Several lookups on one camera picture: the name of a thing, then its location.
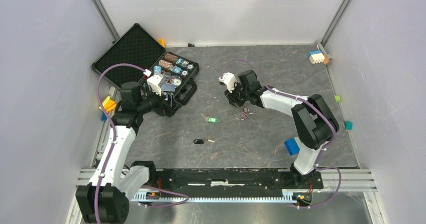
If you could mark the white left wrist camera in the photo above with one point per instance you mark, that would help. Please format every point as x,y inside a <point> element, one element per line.
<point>155,82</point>

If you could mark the yellow orange toy block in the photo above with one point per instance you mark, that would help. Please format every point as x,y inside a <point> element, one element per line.
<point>109,104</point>

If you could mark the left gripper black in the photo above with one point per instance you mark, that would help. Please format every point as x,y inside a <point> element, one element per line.
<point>168,109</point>

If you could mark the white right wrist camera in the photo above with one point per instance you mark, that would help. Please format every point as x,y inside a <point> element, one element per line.
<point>229,80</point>

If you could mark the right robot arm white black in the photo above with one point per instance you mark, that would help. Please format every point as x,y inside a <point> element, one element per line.
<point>314,121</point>

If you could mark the white blue toy brick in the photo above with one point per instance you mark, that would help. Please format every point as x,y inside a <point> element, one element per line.
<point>316,57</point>

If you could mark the key with black tag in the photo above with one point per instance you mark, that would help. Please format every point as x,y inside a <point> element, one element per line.
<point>203,141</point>

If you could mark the teal cube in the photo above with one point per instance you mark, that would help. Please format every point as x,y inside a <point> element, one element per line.
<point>348,125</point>

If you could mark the black poker chip case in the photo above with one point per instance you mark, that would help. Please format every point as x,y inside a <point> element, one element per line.
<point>139,48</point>

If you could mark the small green cube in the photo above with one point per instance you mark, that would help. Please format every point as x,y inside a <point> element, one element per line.
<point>337,98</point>

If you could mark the keyring with bunch of keys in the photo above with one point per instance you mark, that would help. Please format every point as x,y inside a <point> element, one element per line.
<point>243,113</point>

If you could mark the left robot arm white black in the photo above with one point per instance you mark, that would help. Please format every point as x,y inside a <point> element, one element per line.
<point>106,197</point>

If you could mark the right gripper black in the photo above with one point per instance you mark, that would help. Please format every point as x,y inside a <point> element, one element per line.
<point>231,97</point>

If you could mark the key with green tag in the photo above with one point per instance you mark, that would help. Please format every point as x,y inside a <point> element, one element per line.
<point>210,119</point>

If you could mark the orange block behind case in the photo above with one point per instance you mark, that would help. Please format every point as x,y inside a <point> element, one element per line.
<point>161,42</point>

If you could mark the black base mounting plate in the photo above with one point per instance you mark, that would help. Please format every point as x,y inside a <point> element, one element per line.
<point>233,182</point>

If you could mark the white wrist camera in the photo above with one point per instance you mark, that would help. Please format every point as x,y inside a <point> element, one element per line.
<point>155,82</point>
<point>229,80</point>

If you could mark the blue card in case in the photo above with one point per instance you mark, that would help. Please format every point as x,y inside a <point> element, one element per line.
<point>168,87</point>

